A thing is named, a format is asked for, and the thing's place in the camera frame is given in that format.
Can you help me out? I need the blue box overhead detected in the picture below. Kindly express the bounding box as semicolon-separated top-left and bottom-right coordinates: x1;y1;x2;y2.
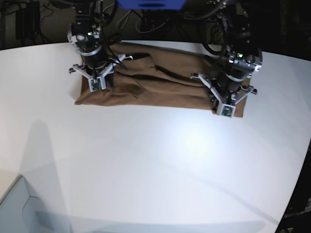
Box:
117;0;186;10

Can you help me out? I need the white cable on floor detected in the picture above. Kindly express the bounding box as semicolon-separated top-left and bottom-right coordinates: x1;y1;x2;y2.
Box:
116;9;171;33

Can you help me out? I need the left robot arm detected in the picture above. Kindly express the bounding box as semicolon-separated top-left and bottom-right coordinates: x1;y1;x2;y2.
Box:
184;0;262;117

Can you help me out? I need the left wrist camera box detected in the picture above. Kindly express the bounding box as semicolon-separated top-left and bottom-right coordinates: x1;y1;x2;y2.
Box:
216;103;236;118

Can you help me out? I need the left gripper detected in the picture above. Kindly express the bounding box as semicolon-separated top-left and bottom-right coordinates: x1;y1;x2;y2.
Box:
190;71;257;109

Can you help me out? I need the white bin at corner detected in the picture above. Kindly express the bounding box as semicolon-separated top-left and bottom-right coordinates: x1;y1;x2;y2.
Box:
0;176;42;233

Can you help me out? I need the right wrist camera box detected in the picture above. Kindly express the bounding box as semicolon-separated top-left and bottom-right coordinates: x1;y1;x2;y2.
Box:
88;77;107;92

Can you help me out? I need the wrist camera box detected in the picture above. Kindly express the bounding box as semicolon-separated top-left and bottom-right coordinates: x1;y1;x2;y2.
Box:
88;77;107;92
216;103;236;118

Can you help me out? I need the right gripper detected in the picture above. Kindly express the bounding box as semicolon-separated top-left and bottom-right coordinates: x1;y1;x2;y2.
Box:
69;54;134;84

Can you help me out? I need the brown t-shirt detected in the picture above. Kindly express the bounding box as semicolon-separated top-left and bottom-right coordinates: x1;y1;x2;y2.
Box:
73;41;252;119

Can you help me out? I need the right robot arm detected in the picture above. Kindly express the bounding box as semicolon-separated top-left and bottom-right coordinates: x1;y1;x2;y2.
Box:
51;0;127;85

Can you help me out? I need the black box on floor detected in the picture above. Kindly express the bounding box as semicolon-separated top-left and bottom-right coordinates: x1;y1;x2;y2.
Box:
15;1;40;44

